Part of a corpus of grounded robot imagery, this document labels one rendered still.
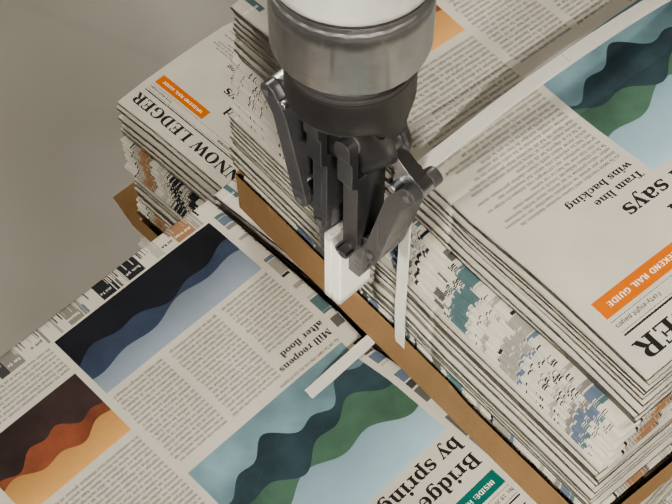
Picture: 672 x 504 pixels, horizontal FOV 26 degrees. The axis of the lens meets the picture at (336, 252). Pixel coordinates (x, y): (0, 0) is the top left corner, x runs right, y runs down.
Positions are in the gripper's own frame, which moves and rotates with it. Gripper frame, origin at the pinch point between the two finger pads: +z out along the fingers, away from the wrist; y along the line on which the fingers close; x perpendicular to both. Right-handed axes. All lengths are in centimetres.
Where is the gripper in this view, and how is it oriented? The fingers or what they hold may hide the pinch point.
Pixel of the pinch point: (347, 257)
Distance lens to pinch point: 95.9
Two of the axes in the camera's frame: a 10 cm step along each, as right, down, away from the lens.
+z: 0.0, 5.8, 8.2
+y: -7.1, -5.8, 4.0
